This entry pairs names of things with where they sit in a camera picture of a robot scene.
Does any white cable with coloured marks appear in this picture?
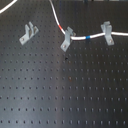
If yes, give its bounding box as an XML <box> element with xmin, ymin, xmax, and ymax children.
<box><xmin>48</xmin><ymin>0</ymin><xmax>128</xmax><ymax>41</ymax></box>

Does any middle grey cable clip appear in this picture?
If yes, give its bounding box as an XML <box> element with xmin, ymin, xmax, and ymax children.
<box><xmin>60</xmin><ymin>27</ymin><xmax>76</xmax><ymax>52</ymax></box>

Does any white cable top left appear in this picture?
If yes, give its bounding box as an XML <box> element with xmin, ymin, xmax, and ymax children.
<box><xmin>0</xmin><ymin>0</ymin><xmax>18</xmax><ymax>15</ymax></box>

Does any left grey cable clip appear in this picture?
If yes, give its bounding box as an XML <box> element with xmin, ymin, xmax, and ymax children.
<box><xmin>19</xmin><ymin>23</ymin><xmax>39</xmax><ymax>45</ymax></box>

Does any grey cable clip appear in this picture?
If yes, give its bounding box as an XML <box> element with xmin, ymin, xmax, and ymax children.
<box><xmin>19</xmin><ymin>23</ymin><xmax>39</xmax><ymax>45</ymax></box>
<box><xmin>101</xmin><ymin>21</ymin><xmax>114</xmax><ymax>45</ymax></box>
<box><xmin>60</xmin><ymin>27</ymin><xmax>76</xmax><ymax>52</ymax></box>

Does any right grey cable clip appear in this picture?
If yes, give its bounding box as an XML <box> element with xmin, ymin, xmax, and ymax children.
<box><xmin>101</xmin><ymin>21</ymin><xmax>114</xmax><ymax>45</ymax></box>

